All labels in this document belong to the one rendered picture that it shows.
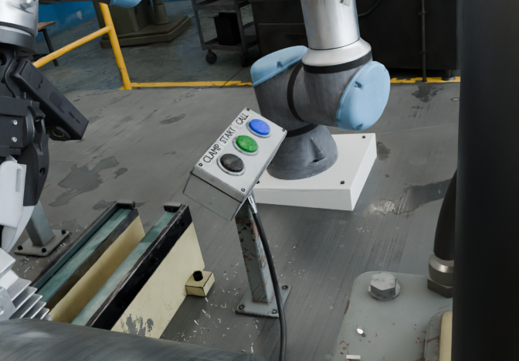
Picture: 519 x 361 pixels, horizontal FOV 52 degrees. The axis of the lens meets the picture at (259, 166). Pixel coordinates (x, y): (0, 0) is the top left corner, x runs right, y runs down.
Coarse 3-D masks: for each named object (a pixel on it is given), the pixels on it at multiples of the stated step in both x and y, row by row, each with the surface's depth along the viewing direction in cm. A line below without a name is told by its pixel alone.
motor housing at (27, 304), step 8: (8, 272) 53; (0, 280) 52; (8, 280) 53; (16, 280) 53; (24, 280) 53; (8, 288) 52; (16, 288) 52; (24, 288) 52; (32, 288) 53; (16, 296) 51; (24, 296) 52; (32, 296) 54; (40, 296) 53; (16, 304) 51; (24, 304) 53; (32, 304) 53; (40, 304) 54; (16, 312) 52; (24, 312) 52; (32, 312) 53; (40, 312) 54
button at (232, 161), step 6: (222, 156) 64; (228, 156) 65; (234, 156) 65; (222, 162) 64; (228, 162) 64; (234, 162) 64; (240, 162) 65; (228, 168) 63; (234, 168) 63; (240, 168) 64
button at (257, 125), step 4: (252, 120) 73; (256, 120) 73; (260, 120) 73; (252, 124) 72; (256, 124) 72; (260, 124) 72; (264, 124) 73; (252, 128) 72; (256, 128) 71; (260, 128) 72; (264, 128) 72; (268, 128) 72; (256, 132) 71; (260, 132) 71; (264, 132) 72; (268, 132) 72
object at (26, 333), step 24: (0, 336) 31; (24, 336) 31; (48, 336) 31; (72, 336) 31; (96, 336) 31; (120, 336) 32; (144, 336) 33; (0, 360) 28; (24, 360) 28; (48, 360) 28; (72, 360) 28; (96, 360) 28; (120, 360) 28; (144, 360) 28; (168, 360) 28; (192, 360) 28; (216, 360) 28; (240, 360) 29; (264, 360) 32
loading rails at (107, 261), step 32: (96, 224) 85; (128, 224) 88; (160, 224) 83; (192, 224) 87; (64, 256) 78; (96, 256) 80; (128, 256) 77; (160, 256) 78; (192, 256) 87; (64, 288) 74; (96, 288) 80; (128, 288) 71; (160, 288) 78; (192, 288) 85; (64, 320) 74; (96, 320) 65; (128, 320) 71; (160, 320) 78
